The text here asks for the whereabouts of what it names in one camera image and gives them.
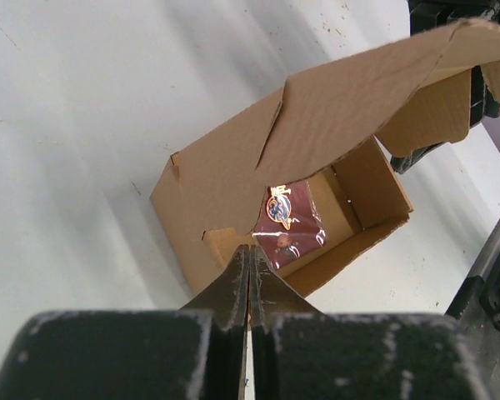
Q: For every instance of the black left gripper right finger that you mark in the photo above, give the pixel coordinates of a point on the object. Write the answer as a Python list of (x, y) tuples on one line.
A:
[(301, 353)]

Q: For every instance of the small red packet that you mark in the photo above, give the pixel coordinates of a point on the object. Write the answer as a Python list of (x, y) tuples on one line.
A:
[(289, 226)]

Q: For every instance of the brown cardboard box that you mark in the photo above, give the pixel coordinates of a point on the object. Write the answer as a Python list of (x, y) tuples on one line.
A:
[(328, 126)]

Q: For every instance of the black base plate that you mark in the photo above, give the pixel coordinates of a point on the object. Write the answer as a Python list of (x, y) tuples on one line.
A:
[(476, 307)]

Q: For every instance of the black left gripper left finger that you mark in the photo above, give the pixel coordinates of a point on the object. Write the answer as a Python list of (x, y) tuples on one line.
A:
[(195, 352)]

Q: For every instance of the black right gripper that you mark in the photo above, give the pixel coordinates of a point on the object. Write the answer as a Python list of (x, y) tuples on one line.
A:
[(463, 85)]

